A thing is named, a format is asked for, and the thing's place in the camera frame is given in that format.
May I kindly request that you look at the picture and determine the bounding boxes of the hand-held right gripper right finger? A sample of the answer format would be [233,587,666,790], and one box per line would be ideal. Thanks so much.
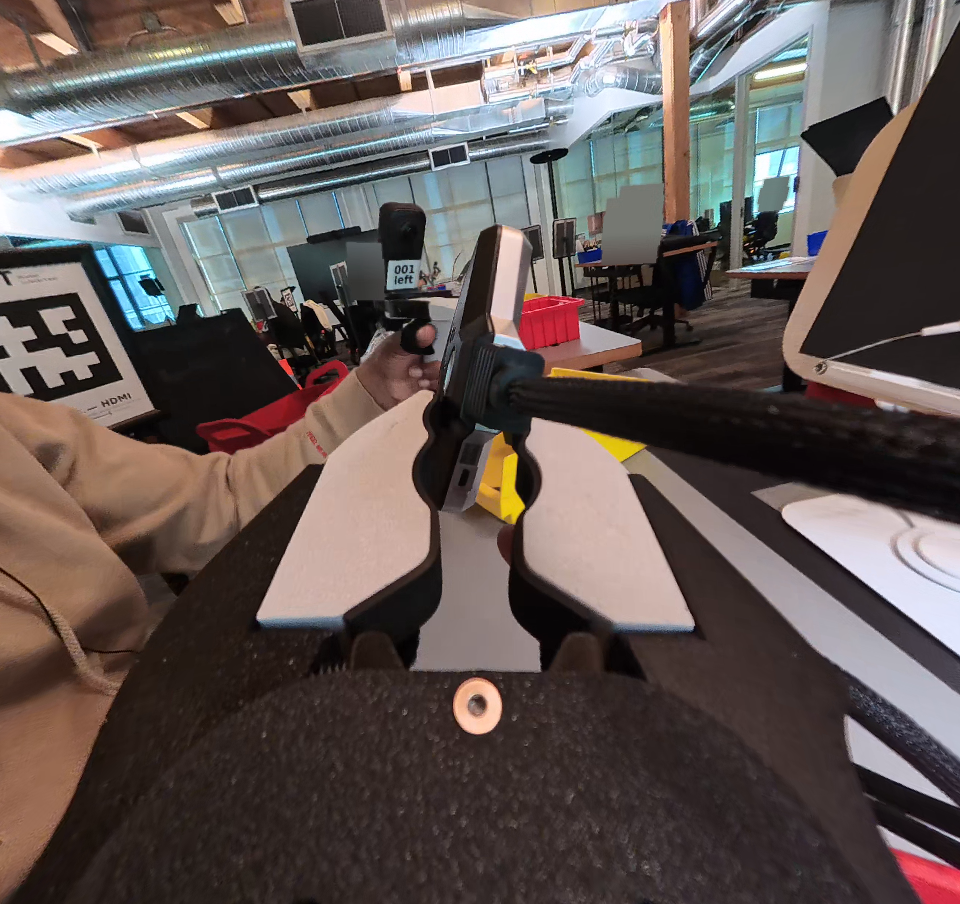
[508,418,697,635]

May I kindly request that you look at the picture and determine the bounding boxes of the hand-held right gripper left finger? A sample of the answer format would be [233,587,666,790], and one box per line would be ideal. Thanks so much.
[255,390,445,631]

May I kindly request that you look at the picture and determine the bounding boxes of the grey hdmi switch box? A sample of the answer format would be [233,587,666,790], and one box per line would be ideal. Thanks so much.
[437,225,535,514]

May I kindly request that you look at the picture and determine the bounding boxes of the yellow plastic bin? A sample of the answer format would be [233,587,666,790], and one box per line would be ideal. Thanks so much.
[478,366,650,525]

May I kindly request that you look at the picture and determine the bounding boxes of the thick black braided hdmi cable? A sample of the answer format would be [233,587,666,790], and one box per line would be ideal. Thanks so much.
[463,340,960,804]

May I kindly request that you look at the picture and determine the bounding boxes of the person's left forearm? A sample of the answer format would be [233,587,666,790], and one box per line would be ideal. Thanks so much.
[0,368,376,575]

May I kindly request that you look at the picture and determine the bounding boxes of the person's left hand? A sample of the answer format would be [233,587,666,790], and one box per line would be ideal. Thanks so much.
[354,321,445,412]

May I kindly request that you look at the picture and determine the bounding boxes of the dark display on stand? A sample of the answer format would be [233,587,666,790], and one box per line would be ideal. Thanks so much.
[288,228,384,305]

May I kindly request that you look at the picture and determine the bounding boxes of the red flexible tub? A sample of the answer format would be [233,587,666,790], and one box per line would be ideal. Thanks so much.
[196,360,350,455]

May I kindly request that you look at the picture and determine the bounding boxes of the black desk mat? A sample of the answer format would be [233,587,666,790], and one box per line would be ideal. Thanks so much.
[648,445,960,661]

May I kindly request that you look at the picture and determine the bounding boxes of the black floor lamp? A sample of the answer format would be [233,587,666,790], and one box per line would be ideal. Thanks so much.
[530,148,573,298]

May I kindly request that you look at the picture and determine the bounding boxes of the red divided parts bin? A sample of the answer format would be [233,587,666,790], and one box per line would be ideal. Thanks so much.
[519,293,586,350]

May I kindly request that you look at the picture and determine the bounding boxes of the white vent grille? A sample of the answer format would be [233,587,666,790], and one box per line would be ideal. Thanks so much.
[283,0,395,54]

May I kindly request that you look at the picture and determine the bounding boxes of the wooden office desk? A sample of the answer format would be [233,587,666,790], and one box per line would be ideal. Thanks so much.
[576,240,721,354]

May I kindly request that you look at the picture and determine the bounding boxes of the blue striped jacket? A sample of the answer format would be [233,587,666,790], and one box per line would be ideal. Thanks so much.
[663,220,717,309]

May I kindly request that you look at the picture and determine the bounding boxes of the red storage cube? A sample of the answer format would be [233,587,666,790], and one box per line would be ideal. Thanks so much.
[806,381,879,409]

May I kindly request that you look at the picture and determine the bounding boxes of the desk with black legs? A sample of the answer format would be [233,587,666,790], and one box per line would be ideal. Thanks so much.
[726,255,819,301]

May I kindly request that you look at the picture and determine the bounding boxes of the framed black-and-white marker sign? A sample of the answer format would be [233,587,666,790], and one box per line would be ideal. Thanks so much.
[0,244,159,429]

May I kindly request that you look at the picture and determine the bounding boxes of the tan-framed monitor with white stand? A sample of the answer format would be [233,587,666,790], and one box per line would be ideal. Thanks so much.
[780,42,960,658]

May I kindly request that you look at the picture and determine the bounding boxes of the black monitor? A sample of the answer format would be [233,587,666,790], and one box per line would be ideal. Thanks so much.
[801,96,897,178]

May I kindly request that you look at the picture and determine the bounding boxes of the silver air duct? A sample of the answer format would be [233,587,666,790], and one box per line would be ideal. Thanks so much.
[0,90,571,193]
[0,0,796,106]
[67,135,556,219]

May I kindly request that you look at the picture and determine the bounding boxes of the wooden post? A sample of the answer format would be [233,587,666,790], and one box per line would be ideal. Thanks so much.
[660,0,693,223]

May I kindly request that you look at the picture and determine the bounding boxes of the vertical silver duct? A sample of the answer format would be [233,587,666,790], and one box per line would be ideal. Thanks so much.
[888,0,960,118]

